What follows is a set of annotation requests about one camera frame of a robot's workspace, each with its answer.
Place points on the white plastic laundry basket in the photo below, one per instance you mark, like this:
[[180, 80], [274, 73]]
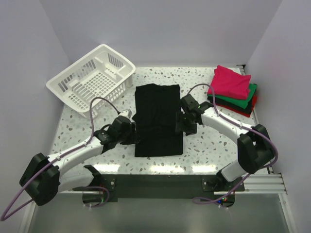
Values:
[[102, 74]]

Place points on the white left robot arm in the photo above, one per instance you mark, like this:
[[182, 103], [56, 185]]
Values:
[[43, 178]]

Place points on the black folded t shirt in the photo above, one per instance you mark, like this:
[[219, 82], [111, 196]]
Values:
[[243, 107]]

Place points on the red folded t shirt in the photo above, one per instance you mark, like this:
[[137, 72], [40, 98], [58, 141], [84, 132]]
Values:
[[245, 112]]

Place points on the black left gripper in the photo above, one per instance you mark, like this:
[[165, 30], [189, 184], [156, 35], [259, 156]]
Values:
[[131, 128]]

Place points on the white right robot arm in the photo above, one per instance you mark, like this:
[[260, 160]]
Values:
[[255, 148]]

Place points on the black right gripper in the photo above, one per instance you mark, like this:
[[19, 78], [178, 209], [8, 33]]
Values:
[[180, 125]]

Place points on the pink folded t shirt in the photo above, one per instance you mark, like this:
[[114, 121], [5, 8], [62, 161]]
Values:
[[229, 83]]

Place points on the black t shirt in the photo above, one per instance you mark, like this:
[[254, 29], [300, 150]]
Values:
[[155, 118], [243, 107]]

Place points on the green folded t shirt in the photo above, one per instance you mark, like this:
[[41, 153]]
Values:
[[245, 99]]

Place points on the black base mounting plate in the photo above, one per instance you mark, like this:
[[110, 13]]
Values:
[[114, 187]]

